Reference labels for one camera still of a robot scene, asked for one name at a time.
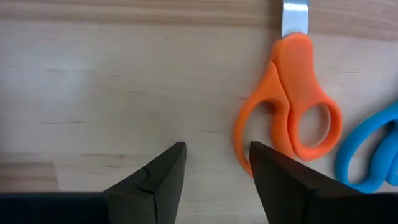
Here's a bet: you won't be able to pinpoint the blue handled scissors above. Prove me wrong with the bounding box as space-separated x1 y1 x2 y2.
333 100 398 195

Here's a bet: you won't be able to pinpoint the orange handled scissors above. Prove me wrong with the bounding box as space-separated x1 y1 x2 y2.
233 0 344 179

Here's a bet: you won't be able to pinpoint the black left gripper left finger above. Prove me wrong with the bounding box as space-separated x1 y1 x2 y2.
104 141 187 224

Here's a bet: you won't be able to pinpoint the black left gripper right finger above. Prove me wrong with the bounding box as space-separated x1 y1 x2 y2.
249 141 361 224

